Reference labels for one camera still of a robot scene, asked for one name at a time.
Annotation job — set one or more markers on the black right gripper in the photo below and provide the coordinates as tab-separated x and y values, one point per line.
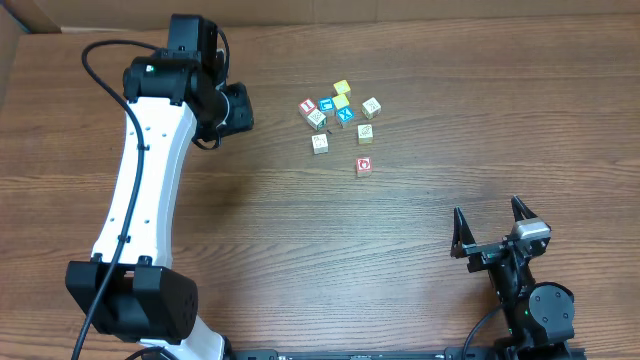
491	248

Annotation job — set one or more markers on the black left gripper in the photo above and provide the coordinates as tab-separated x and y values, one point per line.
239	111

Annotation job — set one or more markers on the plain wooden block green side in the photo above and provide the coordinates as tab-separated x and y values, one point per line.
320	144

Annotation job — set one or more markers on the yellow framed wooden block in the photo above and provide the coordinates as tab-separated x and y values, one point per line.
365	134

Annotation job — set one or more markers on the red O wooden block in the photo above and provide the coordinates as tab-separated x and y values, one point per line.
364	167

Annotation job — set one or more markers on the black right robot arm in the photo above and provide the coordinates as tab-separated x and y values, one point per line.
539	315

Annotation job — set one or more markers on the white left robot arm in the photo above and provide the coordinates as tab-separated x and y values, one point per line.
174	98

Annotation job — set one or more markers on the red I wooden block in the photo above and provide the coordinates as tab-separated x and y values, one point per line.
306	107

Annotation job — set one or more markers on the green C wooden block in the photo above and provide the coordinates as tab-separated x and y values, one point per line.
316	119

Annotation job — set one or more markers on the blue L wooden block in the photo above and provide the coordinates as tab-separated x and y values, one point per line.
326	106

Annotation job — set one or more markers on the yellow top middle block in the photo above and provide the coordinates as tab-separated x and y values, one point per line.
340	101

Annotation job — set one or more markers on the blue X wooden block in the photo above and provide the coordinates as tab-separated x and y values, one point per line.
344	116

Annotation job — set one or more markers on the yellow top far block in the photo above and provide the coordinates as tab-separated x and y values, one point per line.
342	87

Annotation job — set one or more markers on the plain wooden block red print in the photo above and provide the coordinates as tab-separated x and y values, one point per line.
371	108

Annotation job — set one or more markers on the brown cardboard backdrop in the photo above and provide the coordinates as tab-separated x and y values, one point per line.
55	15

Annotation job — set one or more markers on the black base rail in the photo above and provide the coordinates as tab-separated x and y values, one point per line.
449	353

